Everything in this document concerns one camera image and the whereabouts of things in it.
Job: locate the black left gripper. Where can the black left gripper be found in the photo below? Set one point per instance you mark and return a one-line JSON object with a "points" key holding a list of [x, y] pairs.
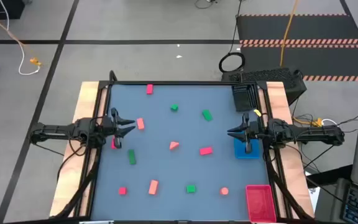
{"points": [[109, 127]]}

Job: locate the orange cylinder block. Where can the orange cylinder block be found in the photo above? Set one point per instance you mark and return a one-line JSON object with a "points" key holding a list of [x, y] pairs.
{"points": [[224, 191]]}

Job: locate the black plastic basket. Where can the black plastic basket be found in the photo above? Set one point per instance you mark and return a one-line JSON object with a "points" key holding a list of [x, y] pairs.
{"points": [[244, 98]]}

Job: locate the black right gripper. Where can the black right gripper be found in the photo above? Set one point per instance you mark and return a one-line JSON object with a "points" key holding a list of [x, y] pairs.
{"points": [[255, 130]]}

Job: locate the long orange rectangular block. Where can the long orange rectangular block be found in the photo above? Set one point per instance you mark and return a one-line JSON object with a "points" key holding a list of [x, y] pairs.
{"points": [[153, 187]]}

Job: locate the wooden table side board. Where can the wooden table side board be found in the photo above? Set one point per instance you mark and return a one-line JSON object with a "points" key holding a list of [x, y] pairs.
{"points": [[82, 99], [277, 99]]}

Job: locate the orange triangular block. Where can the orange triangular block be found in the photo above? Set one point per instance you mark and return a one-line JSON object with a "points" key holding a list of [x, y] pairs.
{"points": [[173, 146]]}

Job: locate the red cube block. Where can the red cube block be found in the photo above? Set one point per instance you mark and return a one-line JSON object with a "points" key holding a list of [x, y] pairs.
{"points": [[122, 191]]}

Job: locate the red rectangular block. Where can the red rectangular block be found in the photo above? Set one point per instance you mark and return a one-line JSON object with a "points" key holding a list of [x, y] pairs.
{"points": [[206, 151], [149, 89], [113, 144]]}

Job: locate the black aluminium table frame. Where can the black aluminium table frame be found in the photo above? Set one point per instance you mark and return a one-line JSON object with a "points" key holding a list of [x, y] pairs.
{"points": [[166, 83]]}

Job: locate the yellow power plug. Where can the yellow power plug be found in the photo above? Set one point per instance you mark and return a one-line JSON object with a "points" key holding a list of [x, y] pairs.
{"points": [[317, 122]]}

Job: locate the black computer tower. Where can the black computer tower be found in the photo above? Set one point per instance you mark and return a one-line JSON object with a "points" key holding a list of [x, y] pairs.
{"points": [[269, 76]]}

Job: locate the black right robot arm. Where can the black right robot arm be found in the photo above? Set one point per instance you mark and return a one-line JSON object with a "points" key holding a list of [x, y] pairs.
{"points": [[306, 133]]}

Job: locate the green cube block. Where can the green cube block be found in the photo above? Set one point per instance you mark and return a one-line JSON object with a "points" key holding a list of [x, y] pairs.
{"points": [[174, 107], [190, 188]]}

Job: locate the long green rectangular block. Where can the long green rectangular block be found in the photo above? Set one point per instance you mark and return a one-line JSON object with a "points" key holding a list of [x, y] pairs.
{"points": [[131, 156]]}

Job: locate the red plastic basket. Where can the red plastic basket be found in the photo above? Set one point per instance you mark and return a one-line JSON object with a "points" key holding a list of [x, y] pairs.
{"points": [[260, 203]]}

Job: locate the black orange-striped floor mat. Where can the black orange-striped floor mat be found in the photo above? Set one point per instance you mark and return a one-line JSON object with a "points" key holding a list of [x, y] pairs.
{"points": [[322, 28], [322, 60]]}

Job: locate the blue plastic basket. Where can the blue plastic basket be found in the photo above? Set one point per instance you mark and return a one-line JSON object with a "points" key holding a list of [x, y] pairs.
{"points": [[239, 154]]}

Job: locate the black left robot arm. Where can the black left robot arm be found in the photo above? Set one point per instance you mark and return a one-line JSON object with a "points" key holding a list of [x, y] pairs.
{"points": [[57, 130]]}

